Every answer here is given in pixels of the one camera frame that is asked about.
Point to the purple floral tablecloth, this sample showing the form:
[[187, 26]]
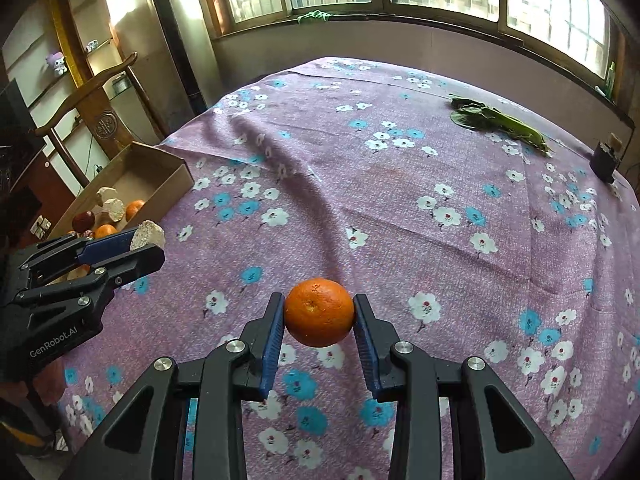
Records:
[[469, 242]]

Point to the cardboard box tray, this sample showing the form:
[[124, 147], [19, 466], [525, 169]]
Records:
[[138, 172]]

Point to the green cloth on sill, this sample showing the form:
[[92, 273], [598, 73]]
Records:
[[314, 16]]

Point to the small black object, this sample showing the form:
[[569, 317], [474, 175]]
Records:
[[604, 159]]

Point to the green leafy vegetable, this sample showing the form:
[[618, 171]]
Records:
[[475, 115]]

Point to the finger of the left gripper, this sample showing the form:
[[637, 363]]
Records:
[[43, 263], [91, 281]]

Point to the green bottle on sill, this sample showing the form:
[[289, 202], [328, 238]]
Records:
[[610, 81]]

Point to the tall silver air conditioner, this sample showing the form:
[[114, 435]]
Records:
[[188, 34]]

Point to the dark red date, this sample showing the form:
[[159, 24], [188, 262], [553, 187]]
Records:
[[83, 222]]

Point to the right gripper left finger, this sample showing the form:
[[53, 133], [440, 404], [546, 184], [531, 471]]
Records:
[[144, 435]]

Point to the small orange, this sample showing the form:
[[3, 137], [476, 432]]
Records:
[[318, 312]]

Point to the large white sugarcane chunk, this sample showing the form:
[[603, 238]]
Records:
[[104, 194]]

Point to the wooden chair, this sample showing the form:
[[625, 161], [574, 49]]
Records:
[[98, 115]]

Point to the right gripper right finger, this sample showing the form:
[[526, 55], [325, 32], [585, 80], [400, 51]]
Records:
[[493, 436]]

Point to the purple plush toy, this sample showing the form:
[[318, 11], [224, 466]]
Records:
[[56, 62]]

